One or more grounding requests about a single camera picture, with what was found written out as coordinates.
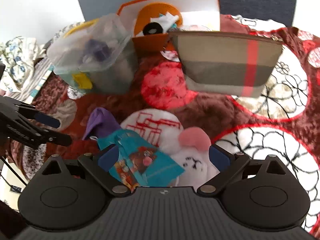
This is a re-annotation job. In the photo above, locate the blue floral white cloth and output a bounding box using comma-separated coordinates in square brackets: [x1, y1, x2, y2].
[1, 36, 41, 93]

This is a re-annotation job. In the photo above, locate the red floral fleece blanket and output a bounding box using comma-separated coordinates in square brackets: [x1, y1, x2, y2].
[5, 15, 319, 238]

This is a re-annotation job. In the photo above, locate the orange cardboard box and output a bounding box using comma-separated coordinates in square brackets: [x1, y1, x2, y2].
[117, 0, 220, 56]

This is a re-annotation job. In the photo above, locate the clear plastic storage container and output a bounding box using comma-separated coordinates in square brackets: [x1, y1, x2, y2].
[47, 14, 138, 94]

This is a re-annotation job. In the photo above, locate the plaid canvas zipper pouch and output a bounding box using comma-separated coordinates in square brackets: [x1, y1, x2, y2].
[169, 31, 282, 98]

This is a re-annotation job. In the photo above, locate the teal cartoon mask packet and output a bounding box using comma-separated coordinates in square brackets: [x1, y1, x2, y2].
[97, 129, 184, 190]

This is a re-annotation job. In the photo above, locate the orange honeycomb silicone mat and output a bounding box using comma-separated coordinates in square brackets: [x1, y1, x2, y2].
[133, 2, 183, 37]

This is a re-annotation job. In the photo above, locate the striped fabric pile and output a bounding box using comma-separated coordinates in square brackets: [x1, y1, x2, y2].
[12, 22, 86, 106]

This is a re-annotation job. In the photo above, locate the purple cloth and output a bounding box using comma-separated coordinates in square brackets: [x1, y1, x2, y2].
[82, 107, 121, 140]

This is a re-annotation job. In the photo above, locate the black fluffy puff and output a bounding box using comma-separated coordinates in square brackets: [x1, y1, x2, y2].
[143, 22, 163, 36]

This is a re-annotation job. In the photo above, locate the white plush bunny toy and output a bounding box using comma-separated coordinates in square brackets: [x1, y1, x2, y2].
[159, 127, 220, 190]

